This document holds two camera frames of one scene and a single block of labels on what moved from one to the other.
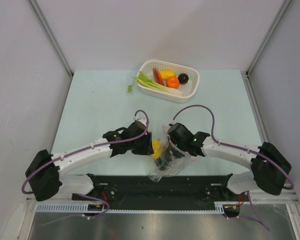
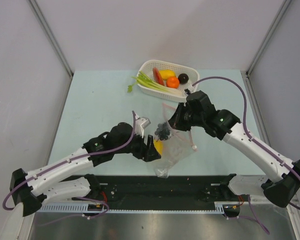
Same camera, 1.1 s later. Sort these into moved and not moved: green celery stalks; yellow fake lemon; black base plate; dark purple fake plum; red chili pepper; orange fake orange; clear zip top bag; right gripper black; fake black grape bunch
Moved: clear zip top bag; right gripper black; fake black grape bunch
Not moved: green celery stalks; dark purple fake plum; yellow fake lemon; red chili pepper; black base plate; orange fake orange
